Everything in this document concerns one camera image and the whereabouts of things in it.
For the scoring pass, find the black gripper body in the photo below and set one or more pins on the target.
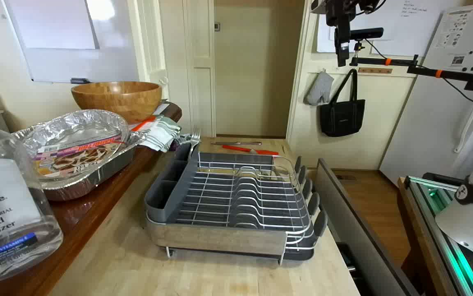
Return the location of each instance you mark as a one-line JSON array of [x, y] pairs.
[[343, 14]]

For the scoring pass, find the silver fork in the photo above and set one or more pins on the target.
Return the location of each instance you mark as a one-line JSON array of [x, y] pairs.
[[190, 141]]

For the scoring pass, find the grey dish drying rack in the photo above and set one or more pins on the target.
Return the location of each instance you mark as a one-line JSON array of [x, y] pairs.
[[231, 203]]

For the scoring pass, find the grey oven mitt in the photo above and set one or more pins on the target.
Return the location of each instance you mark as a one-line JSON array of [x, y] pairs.
[[320, 90]]

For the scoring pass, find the black tote bag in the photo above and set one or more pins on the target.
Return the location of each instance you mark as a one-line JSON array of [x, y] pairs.
[[343, 116]]

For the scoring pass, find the white refrigerator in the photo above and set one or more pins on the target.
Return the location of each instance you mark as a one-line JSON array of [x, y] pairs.
[[440, 126]]

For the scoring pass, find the silver spoon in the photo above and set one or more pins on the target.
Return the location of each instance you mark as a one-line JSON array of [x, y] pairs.
[[238, 142]]

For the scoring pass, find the red silicone spatula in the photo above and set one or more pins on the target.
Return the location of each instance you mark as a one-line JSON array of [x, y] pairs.
[[242, 149]]

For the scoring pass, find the wooden bowl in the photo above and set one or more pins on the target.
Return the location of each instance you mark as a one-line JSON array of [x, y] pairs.
[[118, 100]]

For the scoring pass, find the covered aluminium foil tray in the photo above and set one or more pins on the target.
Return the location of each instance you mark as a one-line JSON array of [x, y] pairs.
[[78, 149]]

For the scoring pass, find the dark wooden shelf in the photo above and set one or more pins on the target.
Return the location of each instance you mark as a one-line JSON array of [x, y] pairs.
[[78, 215]]

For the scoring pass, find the clear hand sanitizer bottle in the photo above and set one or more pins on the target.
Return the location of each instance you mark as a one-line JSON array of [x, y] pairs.
[[8, 220]]

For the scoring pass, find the black stereo camera bar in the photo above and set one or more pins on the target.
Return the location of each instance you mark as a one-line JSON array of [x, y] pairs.
[[367, 34]]

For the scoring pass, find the wooden hook rail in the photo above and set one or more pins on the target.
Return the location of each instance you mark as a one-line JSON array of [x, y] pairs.
[[376, 70]]

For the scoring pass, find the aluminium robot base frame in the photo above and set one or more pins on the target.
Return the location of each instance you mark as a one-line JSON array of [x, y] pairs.
[[440, 236]]

